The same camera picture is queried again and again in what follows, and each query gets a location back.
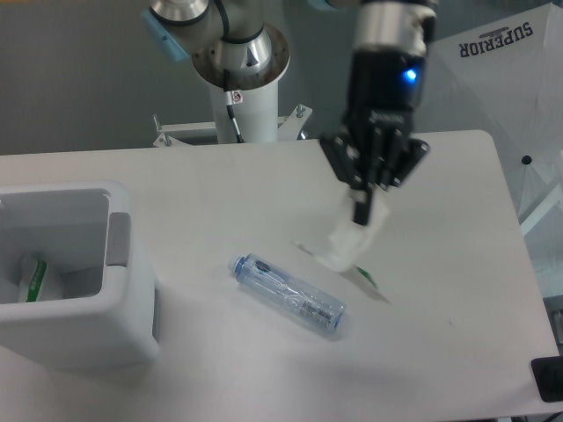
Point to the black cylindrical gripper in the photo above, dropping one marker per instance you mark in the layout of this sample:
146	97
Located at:
384	89

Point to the clear plastic wrapper with barcode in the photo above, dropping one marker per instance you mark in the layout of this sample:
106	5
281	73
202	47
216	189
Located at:
349	241

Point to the clear plastic water bottle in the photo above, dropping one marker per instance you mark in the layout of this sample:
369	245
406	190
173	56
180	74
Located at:
293	297

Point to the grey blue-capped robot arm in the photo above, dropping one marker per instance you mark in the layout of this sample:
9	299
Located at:
374	147

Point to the white plastic trash can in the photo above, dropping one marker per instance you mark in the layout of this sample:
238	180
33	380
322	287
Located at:
98	306

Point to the green white trash in bin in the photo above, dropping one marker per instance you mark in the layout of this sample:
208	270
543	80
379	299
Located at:
33	272

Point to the white umbrella with SUPERIOR print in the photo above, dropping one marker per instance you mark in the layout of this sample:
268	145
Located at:
504	78

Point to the black device at table corner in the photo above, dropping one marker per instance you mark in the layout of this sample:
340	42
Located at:
547	373

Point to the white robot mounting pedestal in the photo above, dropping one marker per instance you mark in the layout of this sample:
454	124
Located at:
256	113

